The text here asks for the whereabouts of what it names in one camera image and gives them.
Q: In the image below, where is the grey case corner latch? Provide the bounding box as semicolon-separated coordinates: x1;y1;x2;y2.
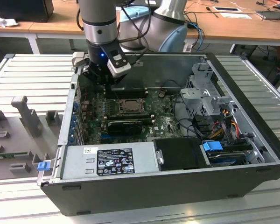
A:
71;51;85;71

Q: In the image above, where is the black graphics card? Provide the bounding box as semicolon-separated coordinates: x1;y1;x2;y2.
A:
107;119;143;136

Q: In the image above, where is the crumpled white paper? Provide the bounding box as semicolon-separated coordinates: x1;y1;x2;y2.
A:
0;12;20;29

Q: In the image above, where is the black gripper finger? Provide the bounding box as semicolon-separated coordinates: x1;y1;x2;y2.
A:
82;64;110;99
108;77;125;99

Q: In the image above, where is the dark notebook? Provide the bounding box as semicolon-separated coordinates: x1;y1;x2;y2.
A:
255;10;280;21

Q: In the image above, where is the black looped wire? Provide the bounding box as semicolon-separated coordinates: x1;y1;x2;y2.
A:
172;92;202;139

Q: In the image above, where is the silver metal disk bay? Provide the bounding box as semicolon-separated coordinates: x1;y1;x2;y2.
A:
179;61;233;118

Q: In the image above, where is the CPU socket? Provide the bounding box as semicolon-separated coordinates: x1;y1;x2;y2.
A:
117;98;147;115

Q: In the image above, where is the silver power supply unit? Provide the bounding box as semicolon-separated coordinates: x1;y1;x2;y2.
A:
60;142;160;180

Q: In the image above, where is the black plastic shroud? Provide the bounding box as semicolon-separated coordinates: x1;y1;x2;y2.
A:
152;137;212;172

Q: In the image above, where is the silver CPU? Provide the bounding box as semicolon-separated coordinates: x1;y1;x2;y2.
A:
124;100;141;111

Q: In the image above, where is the white desk grommet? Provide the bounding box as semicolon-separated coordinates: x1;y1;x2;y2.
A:
212;6;243;13

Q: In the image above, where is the green motherboard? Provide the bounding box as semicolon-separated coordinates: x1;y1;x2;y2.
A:
83;90;185;145

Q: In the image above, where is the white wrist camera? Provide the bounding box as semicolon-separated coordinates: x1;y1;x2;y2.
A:
100;44;132;78

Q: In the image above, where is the blue case latch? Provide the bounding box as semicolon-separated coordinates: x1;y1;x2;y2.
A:
37;161;49;172

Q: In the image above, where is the black RAM slot bank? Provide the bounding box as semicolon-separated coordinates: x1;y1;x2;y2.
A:
106;112;153;122
112;87;148;99

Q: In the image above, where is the black open PC case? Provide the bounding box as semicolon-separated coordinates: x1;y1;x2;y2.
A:
37;52;280;217

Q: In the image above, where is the black box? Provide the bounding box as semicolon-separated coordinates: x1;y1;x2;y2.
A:
0;0;55;23

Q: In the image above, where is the hard disk in blue carrier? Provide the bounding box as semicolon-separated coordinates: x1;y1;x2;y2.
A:
201;140;246;168

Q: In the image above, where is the grey parts rack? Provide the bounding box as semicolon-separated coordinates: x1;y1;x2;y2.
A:
0;95;69;182

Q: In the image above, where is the blue expansion slot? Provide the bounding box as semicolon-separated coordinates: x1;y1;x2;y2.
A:
100;133;112;144

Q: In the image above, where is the metal socket cover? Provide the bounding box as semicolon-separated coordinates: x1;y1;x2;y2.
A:
119;98;146;114

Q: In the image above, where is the green circuit board strip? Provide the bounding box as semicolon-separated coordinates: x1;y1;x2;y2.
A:
0;151;29;160

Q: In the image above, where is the blue cable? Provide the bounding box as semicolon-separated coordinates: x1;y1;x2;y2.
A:
188;21;205;53

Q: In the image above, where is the wooden desk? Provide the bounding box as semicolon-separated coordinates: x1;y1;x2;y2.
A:
0;0;280;46

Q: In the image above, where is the red yellow wire bundle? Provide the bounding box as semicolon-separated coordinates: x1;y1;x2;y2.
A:
210;109;239;141

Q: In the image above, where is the white paper sheet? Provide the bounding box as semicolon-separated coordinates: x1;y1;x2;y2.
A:
219;12;254;20

